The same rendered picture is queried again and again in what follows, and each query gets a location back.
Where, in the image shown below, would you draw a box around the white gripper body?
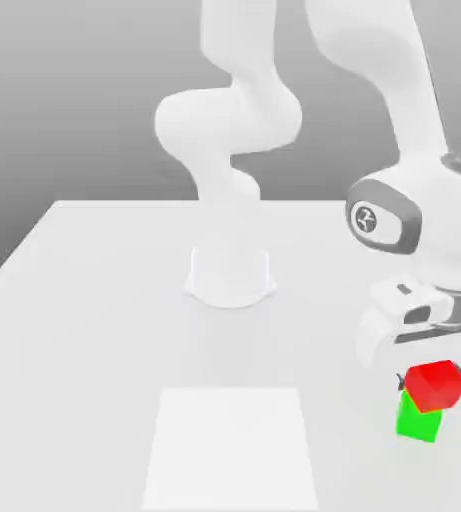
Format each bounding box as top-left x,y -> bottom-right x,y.
355,306 -> 461,370

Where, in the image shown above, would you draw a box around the small red cube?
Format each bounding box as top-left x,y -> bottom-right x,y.
403,359 -> 461,414

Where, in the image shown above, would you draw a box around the small green cube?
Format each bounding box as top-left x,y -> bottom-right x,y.
395,389 -> 444,444

